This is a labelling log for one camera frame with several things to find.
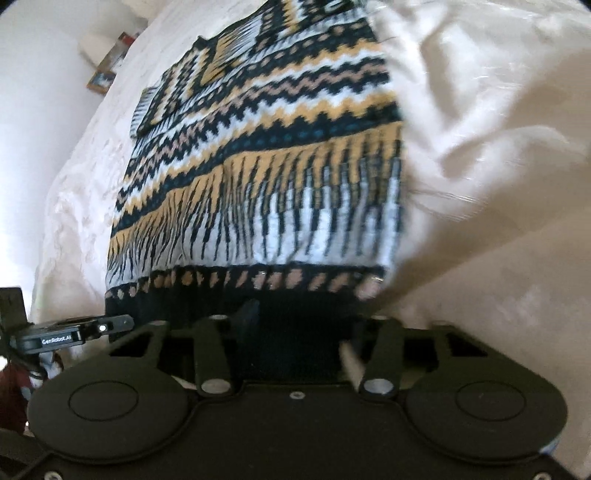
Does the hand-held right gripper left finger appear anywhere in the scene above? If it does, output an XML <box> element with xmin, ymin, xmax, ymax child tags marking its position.
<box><xmin>109</xmin><ymin>299</ymin><xmax>261</xmax><ymax>398</ymax></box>

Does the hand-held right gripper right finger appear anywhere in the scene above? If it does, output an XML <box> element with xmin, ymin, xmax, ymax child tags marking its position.
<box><xmin>358</xmin><ymin>315</ymin><xmax>489</xmax><ymax>400</ymax></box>

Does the patterned knit sweater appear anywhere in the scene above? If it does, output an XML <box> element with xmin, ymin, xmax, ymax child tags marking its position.
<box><xmin>104</xmin><ymin>0</ymin><xmax>408</xmax><ymax>386</ymax></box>

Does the dark red cloth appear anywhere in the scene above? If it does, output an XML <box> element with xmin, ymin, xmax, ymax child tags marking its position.
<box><xmin>0</xmin><ymin>364</ymin><xmax>31</xmax><ymax>432</ymax></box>

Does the white bedspread bed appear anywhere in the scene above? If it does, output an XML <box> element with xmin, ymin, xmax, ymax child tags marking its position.
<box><xmin>28</xmin><ymin>0</ymin><xmax>591</xmax><ymax>467</ymax></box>

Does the cream table lamp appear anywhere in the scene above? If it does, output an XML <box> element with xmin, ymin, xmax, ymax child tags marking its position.
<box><xmin>78</xmin><ymin>33</ymin><xmax>122</xmax><ymax>66</ymax></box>

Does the wooden photo frame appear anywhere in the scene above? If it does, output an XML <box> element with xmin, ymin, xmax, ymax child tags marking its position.
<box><xmin>87</xmin><ymin>69</ymin><xmax>116</xmax><ymax>96</ymax></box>

